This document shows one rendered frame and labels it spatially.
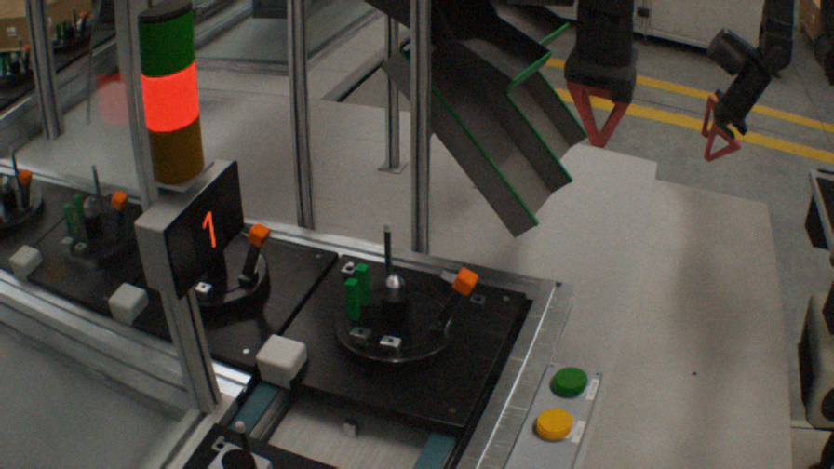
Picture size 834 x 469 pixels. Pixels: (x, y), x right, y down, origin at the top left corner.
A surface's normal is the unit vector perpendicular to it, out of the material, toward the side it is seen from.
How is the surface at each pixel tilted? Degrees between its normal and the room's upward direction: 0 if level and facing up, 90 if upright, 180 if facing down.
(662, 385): 0
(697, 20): 90
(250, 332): 0
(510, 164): 45
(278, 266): 0
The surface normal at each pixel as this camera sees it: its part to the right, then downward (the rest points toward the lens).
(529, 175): 0.61, -0.39
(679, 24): -0.29, 0.53
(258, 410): 0.00, -0.83
